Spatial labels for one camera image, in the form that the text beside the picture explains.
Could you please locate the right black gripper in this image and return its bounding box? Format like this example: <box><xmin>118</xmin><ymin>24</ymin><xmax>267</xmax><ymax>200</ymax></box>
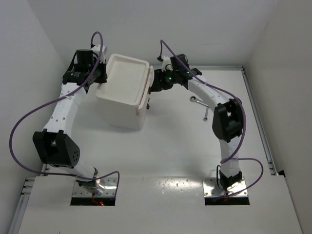
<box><xmin>150</xmin><ymin>68</ymin><xmax>178</xmax><ymax>92</ymax></box>

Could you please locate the drawer brown handle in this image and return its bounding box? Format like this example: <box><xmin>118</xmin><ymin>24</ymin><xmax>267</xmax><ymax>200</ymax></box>
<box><xmin>146</xmin><ymin>66</ymin><xmax>155</xmax><ymax>94</ymax></box>

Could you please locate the white drawer cabinet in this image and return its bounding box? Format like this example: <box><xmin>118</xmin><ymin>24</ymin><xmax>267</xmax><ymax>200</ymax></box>
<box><xmin>96</xmin><ymin>54</ymin><xmax>151</xmax><ymax>131</ymax></box>

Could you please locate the silver ratchet wrench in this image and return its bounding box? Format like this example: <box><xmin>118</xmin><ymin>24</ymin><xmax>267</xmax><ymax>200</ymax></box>
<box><xmin>190</xmin><ymin>96</ymin><xmax>209</xmax><ymax>107</ymax></box>

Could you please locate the silver combination wrench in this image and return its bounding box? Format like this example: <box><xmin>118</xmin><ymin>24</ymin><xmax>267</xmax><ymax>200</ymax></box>
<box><xmin>203</xmin><ymin>106</ymin><xmax>209</xmax><ymax>122</ymax></box>

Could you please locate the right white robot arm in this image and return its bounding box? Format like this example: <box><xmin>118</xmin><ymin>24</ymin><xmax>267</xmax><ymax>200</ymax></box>
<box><xmin>150</xmin><ymin>54</ymin><xmax>244</xmax><ymax>190</ymax></box>

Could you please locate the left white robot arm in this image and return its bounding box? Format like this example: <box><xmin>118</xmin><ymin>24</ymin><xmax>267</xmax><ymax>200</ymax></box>
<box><xmin>33</xmin><ymin>45</ymin><xmax>107</xmax><ymax>193</ymax></box>

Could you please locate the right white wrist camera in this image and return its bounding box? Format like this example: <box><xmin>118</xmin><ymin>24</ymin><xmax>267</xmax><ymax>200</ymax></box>
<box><xmin>157</xmin><ymin>56</ymin><xmax>173</xmax><ymax>72</ymax></box>

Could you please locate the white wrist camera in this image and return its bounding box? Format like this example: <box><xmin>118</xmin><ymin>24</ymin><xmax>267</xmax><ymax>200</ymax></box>
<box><xmin>91</xmin><ymin>44</ymin><xmax>107</xmax><ymax>63</ymax></box>
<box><xmin>157</xmin><ymin>56</ymin><xmax>173</xmax><ymax>72</ymax></box>

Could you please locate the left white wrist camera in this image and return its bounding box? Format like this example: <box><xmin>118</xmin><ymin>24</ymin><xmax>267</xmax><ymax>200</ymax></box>
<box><xmin>91</xmin><ymin>44</ymin><xmax>107</xmax><ymax>63</ymax></box>

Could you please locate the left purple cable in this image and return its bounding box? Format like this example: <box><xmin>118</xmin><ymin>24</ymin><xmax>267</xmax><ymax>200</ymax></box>
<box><xmin>9</xmin><ymin>31</ymin><xmax>120</xmax><ymax>176</ymax></box>

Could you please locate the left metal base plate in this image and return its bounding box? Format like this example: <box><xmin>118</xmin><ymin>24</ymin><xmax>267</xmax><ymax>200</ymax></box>
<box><xmin>72</xmin><ymin>177</ymin><xmax>118</xmax><ymax>198</ymax></box>

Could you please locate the metal base plate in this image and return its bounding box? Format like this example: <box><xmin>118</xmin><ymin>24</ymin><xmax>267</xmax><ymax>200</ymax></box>
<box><xmin>72</xmin><ymin>177</ymin><xmax>118</xmax><ymax>198</ymax></box>
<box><xmin>202</xmin><ymin>177</ymin><xmax>248</xmax><ymax>198</ymax></box>

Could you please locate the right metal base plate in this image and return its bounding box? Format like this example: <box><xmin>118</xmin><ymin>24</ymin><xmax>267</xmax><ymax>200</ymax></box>
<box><xmin>202</xmin><ymin>177</ymin><xmax>248</xmax><ymax>198</ymax></box>

